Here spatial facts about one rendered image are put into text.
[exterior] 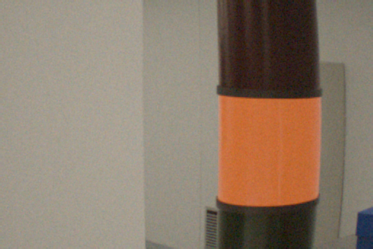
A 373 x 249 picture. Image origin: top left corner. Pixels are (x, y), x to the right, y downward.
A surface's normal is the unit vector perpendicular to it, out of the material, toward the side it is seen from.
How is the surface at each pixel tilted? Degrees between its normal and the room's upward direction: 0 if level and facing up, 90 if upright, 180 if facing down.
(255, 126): 90
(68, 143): 90
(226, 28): 90
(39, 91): 90
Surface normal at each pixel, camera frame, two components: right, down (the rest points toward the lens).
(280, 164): 0.08, 0.11
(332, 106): 0.59, 0.08
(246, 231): -0.52, 0.09
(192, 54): -0.81, 0.07
